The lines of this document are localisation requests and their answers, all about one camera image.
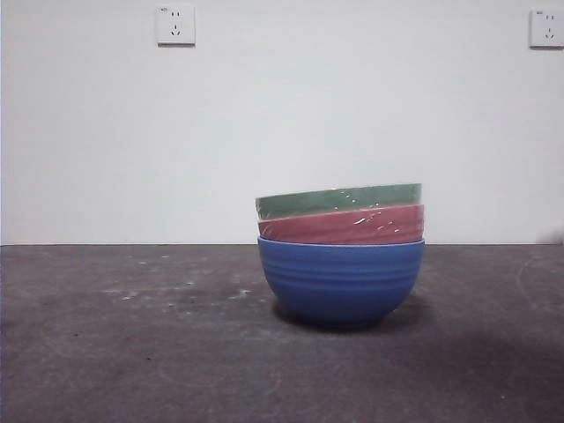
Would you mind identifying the green ribbed bowl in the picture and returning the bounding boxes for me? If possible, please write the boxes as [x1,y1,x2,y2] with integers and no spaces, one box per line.
[255,182,424,222]

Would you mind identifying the red ribbed bowl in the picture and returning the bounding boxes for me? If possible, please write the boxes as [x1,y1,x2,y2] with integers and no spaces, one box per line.
[257,203,426,246]

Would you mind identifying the blue ribbed bowl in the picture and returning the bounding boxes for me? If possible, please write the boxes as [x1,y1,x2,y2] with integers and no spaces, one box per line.
[257,236,427,329]

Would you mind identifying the white wall socket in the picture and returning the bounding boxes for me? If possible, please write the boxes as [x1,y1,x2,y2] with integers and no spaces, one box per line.
[156,4,197,48]
[529,8,564,49]

